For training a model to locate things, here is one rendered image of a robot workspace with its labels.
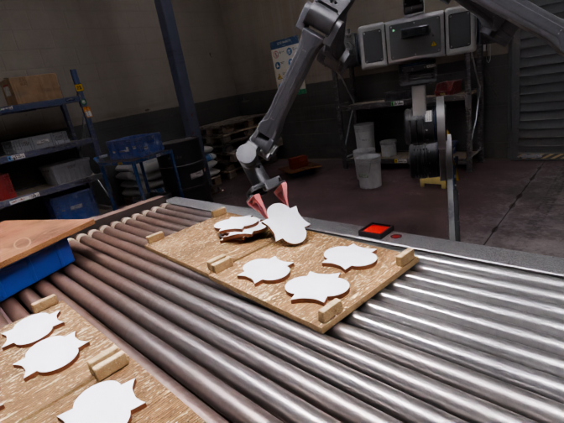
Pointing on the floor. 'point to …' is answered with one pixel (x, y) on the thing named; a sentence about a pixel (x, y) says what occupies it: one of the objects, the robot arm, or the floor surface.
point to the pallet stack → (223, 150)
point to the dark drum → (185, 169)
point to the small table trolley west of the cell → (136, 171)
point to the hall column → (165, 14)
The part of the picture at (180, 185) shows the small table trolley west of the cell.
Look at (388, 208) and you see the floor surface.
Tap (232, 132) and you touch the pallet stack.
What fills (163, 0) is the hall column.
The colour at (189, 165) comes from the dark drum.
